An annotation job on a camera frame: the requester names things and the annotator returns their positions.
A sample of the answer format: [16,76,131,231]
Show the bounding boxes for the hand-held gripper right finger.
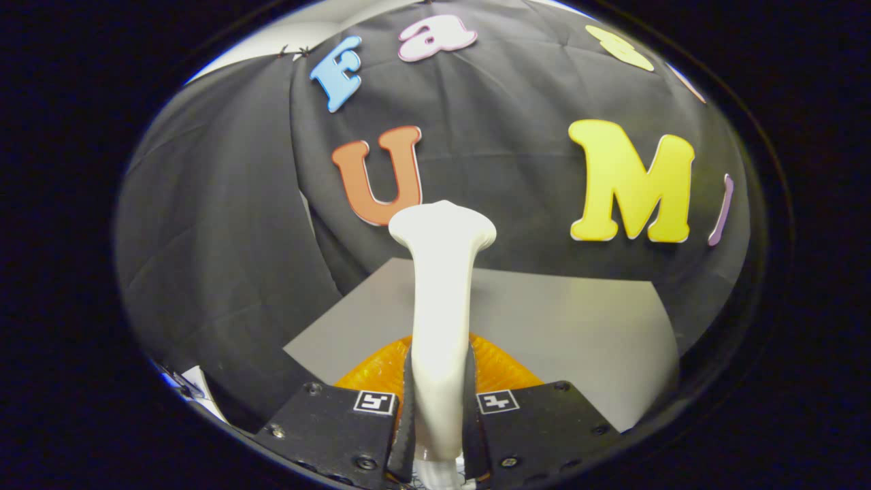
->
[463,332,623,490]

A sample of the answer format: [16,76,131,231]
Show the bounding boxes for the black backdrop cloth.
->
[114,0,753,436]

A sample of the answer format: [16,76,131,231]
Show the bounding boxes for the white and blue papers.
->
[158,361,229,424]

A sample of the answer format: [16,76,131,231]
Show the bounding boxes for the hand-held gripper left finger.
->
[252,333,417,490]

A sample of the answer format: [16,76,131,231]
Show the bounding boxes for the grey drawer cabinet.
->
[282,257,681,433]

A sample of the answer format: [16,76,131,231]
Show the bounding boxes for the white garment steamer wand with hose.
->
[388,199,497,490]

